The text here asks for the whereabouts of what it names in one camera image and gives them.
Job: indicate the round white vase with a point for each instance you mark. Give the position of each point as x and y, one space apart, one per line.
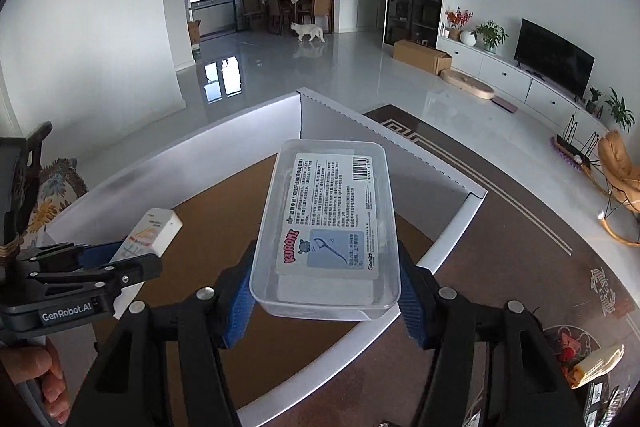
468 38

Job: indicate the orange rocking lounge chair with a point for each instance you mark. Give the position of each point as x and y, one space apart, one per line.
620 172

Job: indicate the purple fringed floor mat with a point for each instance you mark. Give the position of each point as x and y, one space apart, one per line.
565 151

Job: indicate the black television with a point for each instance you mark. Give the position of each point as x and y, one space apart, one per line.
552 57

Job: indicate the small brown cardboard box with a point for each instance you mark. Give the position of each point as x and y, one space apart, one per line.
194 33

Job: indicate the tall leafy potted plant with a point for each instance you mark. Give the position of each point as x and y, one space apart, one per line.
619 109

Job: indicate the person's left hand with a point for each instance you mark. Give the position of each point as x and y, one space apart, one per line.
30 364

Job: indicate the cream yellow snack packet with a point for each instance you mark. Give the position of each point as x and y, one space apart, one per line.
597 364

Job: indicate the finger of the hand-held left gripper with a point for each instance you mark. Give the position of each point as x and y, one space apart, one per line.
135 269
100 254

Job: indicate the dark wooden dining chair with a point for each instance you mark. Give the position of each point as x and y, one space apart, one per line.
250 9
273 9

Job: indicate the clear plastic labelled box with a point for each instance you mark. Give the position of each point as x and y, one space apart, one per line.
325 227

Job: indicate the floral patterned blanket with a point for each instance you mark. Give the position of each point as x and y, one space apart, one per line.
55 192

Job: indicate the round wooden cat scratcher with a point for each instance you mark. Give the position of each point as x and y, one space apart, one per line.
467 84

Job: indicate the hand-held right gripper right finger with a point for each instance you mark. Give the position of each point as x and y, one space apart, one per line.
415 307

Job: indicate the white cat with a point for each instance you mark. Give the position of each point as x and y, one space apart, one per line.
307 32

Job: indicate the white pouch with spout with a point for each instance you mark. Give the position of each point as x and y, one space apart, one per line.
160 227

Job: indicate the bushy green potted plant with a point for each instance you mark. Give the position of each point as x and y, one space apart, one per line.
491 34

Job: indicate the long brown cardboard box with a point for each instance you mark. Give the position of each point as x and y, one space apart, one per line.
417 54

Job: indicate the orange flowers in vase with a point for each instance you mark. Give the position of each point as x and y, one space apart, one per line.
457 18

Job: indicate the flat pink board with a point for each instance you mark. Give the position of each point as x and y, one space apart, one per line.
505 104

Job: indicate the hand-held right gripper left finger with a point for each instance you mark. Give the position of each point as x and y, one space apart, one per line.
235 307

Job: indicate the black printed carton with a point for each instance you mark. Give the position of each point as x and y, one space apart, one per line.
602 404

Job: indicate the small potted plant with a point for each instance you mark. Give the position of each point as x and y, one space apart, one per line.
594 99

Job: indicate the white cardboard box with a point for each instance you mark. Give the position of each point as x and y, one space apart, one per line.
325 119

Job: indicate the white television cabinet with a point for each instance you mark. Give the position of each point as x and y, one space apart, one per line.
500 69

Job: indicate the tan-backed wooden dining chair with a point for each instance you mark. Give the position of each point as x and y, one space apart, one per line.
322 7

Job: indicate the dark carved wooden chair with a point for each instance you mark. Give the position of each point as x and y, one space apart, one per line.
20 177

